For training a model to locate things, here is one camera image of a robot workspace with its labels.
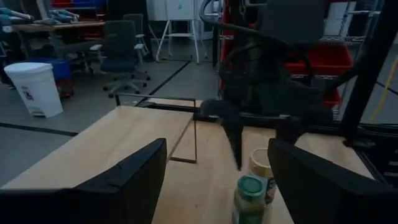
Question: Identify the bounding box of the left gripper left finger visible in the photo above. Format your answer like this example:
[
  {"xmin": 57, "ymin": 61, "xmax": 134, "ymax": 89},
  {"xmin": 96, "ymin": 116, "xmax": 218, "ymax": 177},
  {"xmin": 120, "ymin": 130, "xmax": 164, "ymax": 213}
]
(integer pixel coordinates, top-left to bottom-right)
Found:
[{"xmin": 0, "ymin": 138, "xmax": 168, "ymax": 224}]

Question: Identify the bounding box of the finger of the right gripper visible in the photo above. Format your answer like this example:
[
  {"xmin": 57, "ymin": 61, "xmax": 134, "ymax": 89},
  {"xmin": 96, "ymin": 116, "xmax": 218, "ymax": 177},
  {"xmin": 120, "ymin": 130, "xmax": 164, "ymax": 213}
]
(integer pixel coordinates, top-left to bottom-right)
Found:
[
  {"xmin": 275, "ymin": 115, "xmax": 305, "ymax": 146},
  {"xmin": 201, "ymin": 98, "xmax": 246, "ymax": 171}
]

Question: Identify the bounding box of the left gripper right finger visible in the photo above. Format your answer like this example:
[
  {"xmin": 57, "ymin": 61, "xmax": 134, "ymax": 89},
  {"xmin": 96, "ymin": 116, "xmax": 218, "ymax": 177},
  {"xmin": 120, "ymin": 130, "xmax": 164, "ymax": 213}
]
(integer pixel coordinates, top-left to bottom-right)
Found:
[{"xmin": 267, "ymin": 138, "xmax": 398, "ymax": 224}]

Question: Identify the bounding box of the furikake seasoning jar tan lid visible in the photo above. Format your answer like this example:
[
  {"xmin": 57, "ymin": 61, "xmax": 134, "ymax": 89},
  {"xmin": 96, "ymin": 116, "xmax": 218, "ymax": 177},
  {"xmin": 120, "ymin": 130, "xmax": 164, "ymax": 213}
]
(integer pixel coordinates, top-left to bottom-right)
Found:
[{"xmin": 248, "ymin": 147, "xmax": 278, "ymax": 205}]

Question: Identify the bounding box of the green lid spice jar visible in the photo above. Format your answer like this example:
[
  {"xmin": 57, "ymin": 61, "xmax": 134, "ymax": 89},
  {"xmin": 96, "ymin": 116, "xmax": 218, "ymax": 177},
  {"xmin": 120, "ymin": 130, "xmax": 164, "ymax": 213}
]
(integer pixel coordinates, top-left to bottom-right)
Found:
[{"xmin": 231, "ymin": 174, "xmax": 274, "ymax": 224}]

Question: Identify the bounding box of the red storage bin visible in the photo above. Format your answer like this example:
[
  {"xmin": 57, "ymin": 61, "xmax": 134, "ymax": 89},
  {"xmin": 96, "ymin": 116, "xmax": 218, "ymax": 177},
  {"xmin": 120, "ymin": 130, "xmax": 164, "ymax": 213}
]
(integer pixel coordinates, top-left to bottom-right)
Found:
[
  {"xmin": 50, "ymin": 0, "xmax": 75, "ymax": 9},
  {"xmin": 323, "ymin": 88, "xmax": 342, "ymax": 109},
  {"xmin": 55, "ymin": 77, "xmax": 75, "ymax": 99},
  {"xmin": 284, "ymin": 43, "xmax": 354, "ymax": 77}
]

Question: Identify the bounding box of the white whiteboard on stand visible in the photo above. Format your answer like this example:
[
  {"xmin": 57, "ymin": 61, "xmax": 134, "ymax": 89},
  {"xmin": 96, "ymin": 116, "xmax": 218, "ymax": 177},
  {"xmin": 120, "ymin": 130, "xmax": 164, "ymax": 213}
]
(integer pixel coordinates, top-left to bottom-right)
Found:
[{"xmin": 146, "ymin": 0, "xmax": 215, "ymax": 65}]

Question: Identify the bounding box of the white trash bin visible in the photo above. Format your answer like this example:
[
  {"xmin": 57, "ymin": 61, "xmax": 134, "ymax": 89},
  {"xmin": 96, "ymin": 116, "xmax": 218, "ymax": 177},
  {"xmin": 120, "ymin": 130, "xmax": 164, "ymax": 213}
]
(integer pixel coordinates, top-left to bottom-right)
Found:
[{"xmin": 3, "ymin": 62, "xmax": 64, "ymax": 118}]

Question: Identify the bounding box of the blue storage bin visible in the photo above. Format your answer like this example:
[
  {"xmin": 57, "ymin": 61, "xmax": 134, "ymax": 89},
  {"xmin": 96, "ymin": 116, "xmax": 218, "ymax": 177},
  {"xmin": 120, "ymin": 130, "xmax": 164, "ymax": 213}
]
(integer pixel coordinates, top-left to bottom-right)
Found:
[
  {"xmin": 24, "ymin": 57, "xmax": 73, "ymax": 82},
  {"xmin": 73, "ymin": 0, "xmax": 108, "ymax": 9}
]

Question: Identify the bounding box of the dark office chair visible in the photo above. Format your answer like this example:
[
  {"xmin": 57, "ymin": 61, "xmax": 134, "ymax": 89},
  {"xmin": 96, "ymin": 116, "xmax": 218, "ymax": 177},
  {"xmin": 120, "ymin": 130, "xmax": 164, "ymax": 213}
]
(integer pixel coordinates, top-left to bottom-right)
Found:
[{"xmin": 89, "ymin": 20, "xmax": 152, "ymax": 99}]

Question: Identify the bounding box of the grey office chair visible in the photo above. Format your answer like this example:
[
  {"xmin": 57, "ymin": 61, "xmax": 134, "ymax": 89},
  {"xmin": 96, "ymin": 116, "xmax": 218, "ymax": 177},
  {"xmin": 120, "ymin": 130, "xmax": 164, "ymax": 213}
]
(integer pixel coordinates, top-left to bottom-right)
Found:
[{"xmin": 122, "ymin": 13, "xmax": 147, "ymax": 50}]

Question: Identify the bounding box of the wooden background table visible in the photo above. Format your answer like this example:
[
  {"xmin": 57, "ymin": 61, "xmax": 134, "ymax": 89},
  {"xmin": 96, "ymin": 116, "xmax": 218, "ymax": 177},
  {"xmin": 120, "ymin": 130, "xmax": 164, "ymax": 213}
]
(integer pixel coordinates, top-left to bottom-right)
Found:
[{"xmin": 0, "ymin": 20, "xmax": 106, "ymax": 60}]

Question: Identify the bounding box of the wooden shelf black metal frame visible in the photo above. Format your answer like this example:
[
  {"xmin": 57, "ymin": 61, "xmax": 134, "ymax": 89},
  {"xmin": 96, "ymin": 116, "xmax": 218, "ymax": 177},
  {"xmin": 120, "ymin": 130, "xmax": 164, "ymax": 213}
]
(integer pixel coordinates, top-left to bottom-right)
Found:
[{"xmin": 0, "ymin": 92, "xmax": 205, "ymax": 190}]

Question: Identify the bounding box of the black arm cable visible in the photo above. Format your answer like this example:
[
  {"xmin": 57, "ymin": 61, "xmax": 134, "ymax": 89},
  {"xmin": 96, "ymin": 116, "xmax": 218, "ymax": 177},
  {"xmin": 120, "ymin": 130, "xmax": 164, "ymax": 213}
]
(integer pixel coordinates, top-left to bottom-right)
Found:
[{"xmin": 198, "ymin": 0, "xmax": 269, "ymax": 37}]

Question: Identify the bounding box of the black aluminium rig frame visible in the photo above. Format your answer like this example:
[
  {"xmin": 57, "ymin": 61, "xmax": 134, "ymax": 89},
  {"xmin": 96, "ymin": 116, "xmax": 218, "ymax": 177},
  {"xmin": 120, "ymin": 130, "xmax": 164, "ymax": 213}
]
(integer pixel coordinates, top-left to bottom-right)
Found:
[{"xmin": 136, "ymin": 0, "xmax": 398, "ymax": 187}]

